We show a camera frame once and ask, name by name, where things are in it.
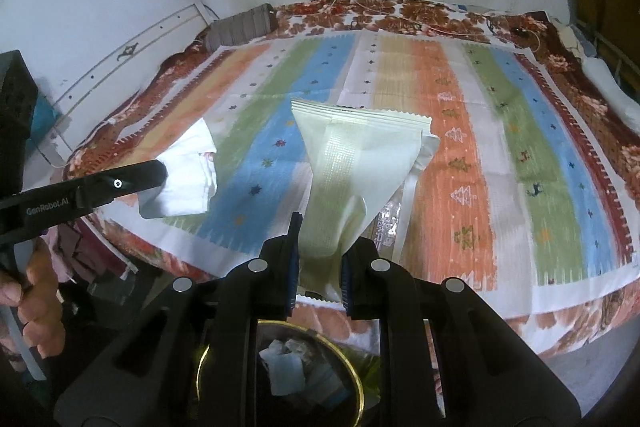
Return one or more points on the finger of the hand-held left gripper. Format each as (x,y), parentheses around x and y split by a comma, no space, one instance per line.
(100,189)

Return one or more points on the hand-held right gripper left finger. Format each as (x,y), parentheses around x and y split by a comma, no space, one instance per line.
(292,277)

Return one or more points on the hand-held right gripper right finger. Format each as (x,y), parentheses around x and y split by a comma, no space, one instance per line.
(347,282)

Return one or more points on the white cloth piece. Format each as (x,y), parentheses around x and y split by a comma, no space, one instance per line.
(185,177)

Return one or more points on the dark bin with gold rim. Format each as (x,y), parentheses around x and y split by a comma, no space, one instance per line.
(350,402)

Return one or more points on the pale green packet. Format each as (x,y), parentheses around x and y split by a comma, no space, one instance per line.
(350,157)

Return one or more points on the person's left hand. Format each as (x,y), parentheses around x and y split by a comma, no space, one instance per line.
(42,317)

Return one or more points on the teal object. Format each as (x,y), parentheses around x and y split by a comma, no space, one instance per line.
(47,112)

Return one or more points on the dark clothes pile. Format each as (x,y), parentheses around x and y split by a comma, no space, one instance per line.
(95,257)

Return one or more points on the clear printed wrapper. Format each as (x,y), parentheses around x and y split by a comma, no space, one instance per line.
(395,217)

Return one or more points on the white crumpled wrapper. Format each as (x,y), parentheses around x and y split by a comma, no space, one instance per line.
(285,372)

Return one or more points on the white bed headboard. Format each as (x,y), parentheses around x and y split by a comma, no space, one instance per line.
(125,57)

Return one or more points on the rainbow striped blanket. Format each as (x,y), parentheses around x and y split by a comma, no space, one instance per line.
(450,132)

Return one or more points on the grey pillow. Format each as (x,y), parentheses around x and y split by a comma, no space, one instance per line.
(240,27)

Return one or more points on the red floral blanket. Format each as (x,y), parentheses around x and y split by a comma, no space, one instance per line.
(425,19)

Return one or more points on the white pillow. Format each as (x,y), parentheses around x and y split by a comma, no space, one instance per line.
(612,92)

